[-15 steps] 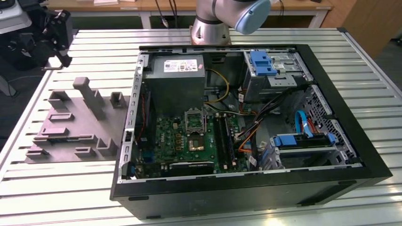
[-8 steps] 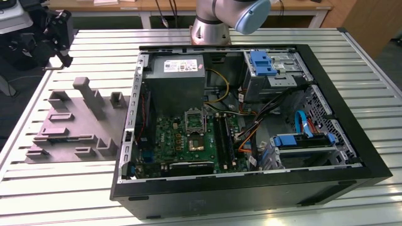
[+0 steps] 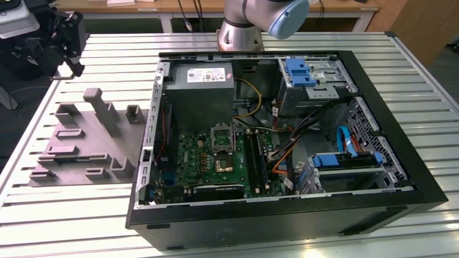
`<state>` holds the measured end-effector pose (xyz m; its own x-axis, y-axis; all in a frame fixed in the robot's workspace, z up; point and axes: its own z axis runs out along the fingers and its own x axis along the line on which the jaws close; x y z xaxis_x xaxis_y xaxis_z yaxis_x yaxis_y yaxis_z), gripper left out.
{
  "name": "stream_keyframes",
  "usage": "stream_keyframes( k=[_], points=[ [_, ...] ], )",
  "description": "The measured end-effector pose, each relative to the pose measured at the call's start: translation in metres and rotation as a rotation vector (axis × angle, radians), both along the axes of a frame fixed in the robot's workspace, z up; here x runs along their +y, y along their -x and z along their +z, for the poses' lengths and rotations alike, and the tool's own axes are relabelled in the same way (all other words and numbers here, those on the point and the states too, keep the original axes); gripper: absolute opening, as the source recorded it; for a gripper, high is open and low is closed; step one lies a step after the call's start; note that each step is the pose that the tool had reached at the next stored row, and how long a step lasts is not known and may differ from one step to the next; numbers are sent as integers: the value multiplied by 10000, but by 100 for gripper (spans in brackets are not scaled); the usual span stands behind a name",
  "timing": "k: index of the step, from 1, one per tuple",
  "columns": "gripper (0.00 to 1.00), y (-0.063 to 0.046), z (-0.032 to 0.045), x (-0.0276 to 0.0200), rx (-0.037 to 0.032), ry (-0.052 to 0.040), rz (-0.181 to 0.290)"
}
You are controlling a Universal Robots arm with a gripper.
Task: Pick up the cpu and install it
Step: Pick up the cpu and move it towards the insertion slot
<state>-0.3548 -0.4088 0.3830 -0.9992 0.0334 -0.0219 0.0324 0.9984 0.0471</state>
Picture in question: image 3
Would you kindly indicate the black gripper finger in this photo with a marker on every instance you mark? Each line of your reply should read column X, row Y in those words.
column 73, row 40

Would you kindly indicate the CPU socket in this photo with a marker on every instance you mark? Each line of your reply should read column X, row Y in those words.
column 224, row 165

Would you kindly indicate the white box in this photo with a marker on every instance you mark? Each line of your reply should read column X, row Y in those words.
column 120, row 3

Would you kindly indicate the grey power supply unit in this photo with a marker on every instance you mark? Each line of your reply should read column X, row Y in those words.
column 200, row 107

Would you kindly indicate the green RAM stick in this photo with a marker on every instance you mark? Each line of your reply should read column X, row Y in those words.
column 70, row 160

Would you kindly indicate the grey parts rack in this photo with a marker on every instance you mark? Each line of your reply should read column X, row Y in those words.
column 96, row 161

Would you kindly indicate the green motherboard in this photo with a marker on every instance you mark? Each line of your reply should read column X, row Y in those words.
column 193, row 161

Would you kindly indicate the blue port connector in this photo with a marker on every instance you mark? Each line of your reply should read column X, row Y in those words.
column 150, row 194

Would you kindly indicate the empty blue drive carrier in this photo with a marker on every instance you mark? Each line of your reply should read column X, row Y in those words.
column 297, row 70

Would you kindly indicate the black RAM slot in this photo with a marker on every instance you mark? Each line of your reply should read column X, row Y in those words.
column 261, row 161
column 252, row 161

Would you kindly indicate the black graphics card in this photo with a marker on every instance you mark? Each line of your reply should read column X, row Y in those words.
column 218, row 189

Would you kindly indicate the silver disk bay cage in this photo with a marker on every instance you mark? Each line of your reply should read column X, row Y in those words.
column 323, row 92

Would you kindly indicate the wooden desk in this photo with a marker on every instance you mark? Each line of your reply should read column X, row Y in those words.
column 340, row 6

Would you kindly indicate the hard disk in blue carrier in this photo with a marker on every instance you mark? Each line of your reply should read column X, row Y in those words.
column 328, row 160

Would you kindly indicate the black PC case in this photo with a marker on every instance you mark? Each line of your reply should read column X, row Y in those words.
column 251, row 228

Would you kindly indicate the silver drive cage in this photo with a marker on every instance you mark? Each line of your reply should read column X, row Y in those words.
column 351, row 170

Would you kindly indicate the wooden cabinet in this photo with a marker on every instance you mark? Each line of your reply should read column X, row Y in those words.
column 419, row 27

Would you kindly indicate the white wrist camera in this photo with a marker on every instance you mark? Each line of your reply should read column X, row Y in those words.
column 17, row 21

